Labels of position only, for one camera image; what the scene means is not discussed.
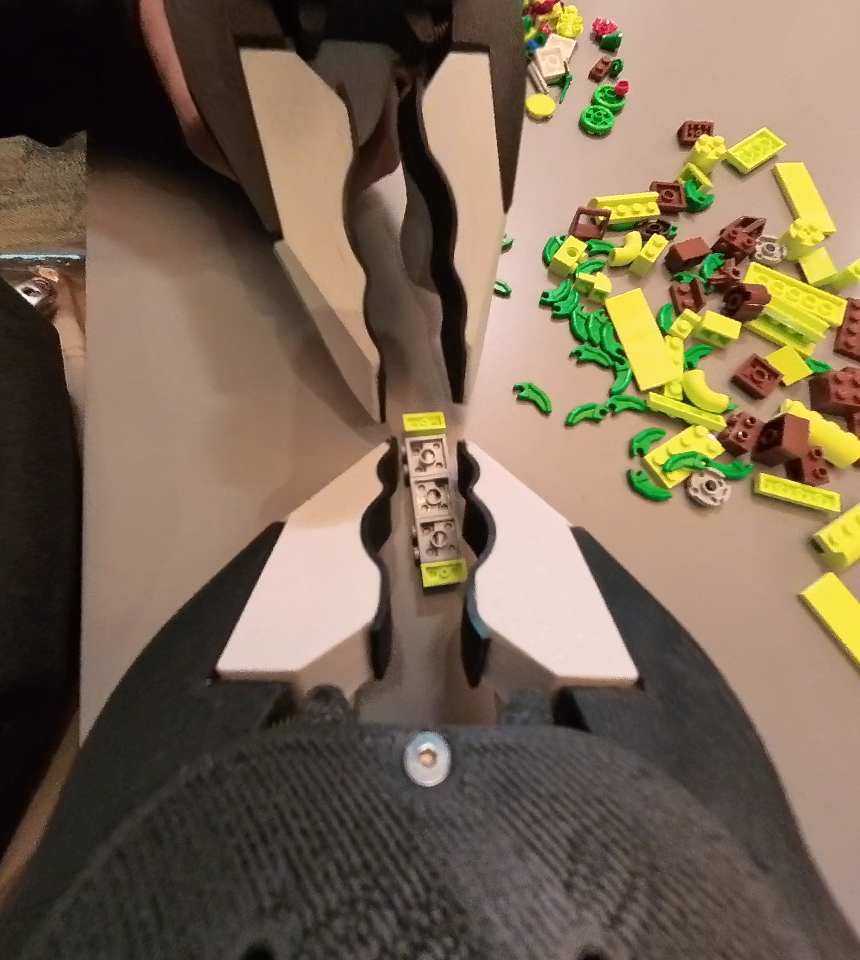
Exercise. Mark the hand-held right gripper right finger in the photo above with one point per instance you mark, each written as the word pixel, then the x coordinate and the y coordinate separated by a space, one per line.
pixel 550 600

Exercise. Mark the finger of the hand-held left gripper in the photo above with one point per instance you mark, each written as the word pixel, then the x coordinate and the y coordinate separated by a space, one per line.
pixel 302 187
pixel 471 187

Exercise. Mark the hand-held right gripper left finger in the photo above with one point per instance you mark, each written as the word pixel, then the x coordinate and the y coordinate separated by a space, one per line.
pixel 302 600

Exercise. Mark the light grey bracket brick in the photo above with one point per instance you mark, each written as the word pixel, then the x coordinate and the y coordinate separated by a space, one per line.
pixel 430 454
pixel 439 538

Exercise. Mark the heap of small brick parts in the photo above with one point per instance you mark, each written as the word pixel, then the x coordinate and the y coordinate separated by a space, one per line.
pixel 553 56

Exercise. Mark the lime long studded plate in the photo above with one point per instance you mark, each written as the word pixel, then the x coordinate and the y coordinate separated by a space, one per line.
pixel 424 422

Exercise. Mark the pile of mixed toy bricks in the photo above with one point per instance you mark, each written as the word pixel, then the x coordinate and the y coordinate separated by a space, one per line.
pixel 639 337

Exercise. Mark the person's left forearm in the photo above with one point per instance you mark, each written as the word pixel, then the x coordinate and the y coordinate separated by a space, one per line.
pixel 32 67

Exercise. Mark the person's left hand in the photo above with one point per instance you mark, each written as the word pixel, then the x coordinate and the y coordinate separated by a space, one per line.
pixel 381 161

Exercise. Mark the lime round tile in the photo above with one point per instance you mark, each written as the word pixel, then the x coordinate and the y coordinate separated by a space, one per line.
pixel 541 106

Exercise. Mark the green spoked wheel piece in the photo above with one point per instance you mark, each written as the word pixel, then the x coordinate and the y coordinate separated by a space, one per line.
pixel 596 120
pixel 608 96

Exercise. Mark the brown small plate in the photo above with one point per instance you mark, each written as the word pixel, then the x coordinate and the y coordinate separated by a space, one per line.
pixel 603 69

